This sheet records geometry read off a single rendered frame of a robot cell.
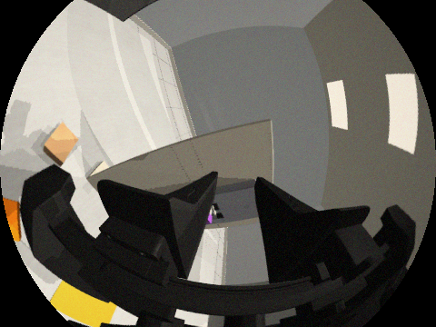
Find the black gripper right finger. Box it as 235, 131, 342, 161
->
254, 177, 371, 284

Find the tan rectangular block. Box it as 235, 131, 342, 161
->
43, 123, 79, 167

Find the yellow square marked zone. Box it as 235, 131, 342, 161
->
50, 281, 116, 327

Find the orange block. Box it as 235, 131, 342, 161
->
3, 197, 22, 241

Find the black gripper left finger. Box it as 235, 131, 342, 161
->
97, 171, 218, 280

